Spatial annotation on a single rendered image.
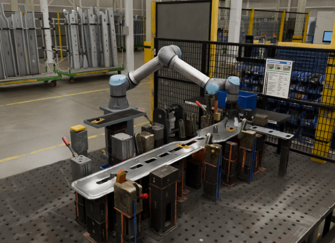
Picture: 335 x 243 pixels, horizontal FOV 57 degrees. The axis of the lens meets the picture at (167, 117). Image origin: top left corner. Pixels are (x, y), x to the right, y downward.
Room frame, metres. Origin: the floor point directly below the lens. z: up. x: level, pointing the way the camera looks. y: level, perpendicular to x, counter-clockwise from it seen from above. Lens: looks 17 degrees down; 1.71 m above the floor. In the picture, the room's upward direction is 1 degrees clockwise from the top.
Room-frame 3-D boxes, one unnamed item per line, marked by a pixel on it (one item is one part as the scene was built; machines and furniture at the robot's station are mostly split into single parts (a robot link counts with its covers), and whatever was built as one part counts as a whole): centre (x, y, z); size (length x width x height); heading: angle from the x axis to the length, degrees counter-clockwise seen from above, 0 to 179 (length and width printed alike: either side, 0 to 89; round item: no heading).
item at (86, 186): (1.68, -0.09, 1.00); 1.38 x 0.22 x 0.02; 138
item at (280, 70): (2.39, -0.85, 1.30); 0.23 x 0.02 x 0.31; 48
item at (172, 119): (1.91, -0.01, 0.94); 0.18 x 0.13 x 0.49; 138
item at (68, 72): (9.48, 2.42, 0.88); 1.91 x 1.01 x 1.76; 136
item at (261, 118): (2.16, -0.69, 0.88); 0.08 x 0.08 x 0.36; 48
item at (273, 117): (2.50, -0.55, 1.02); 0.90 x 0.22 x 0.03; 48
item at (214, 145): (1.63, -0.27, 0.87); 0.12 x 0.09 x 0.35; 48
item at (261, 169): (2.03, -0.66, 0.84); 0.11 x 0.06 x 0.29; 48
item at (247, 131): (1.87, -0.52, 0.87); 0.12 x 0.09 x 0.35; 48
